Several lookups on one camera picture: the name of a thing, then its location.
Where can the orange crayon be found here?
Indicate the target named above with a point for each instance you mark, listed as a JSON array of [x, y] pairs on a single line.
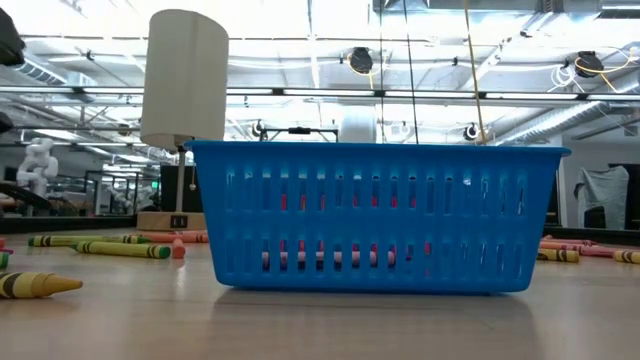
[[170, 238], [178, 249]]

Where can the yellow green crayon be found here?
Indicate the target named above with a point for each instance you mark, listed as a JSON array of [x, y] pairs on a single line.
[[75, 240], [120, 249]]

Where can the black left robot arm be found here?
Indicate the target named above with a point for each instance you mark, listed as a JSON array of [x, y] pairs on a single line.
[[10, 40]]

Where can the blue plastic basket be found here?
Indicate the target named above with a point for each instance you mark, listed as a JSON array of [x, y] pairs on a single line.
[[370, 165]]

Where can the black cabinet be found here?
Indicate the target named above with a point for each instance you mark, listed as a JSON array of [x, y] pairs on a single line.
[[167, 190]]

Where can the white shade table lamp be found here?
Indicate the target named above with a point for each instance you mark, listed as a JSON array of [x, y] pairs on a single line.
[[185, 75]]

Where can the grey cloth cover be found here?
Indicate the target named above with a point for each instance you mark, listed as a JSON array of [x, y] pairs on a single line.
[[602, 190]]

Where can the red crayon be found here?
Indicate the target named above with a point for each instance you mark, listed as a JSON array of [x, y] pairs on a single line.
[[4, 246]]

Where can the black overhead frame bar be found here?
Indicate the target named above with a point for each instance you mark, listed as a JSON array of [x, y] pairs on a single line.
[[300, 131]]

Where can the white cylindrical duct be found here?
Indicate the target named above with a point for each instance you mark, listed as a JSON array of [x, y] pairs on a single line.
[[358, 127]]

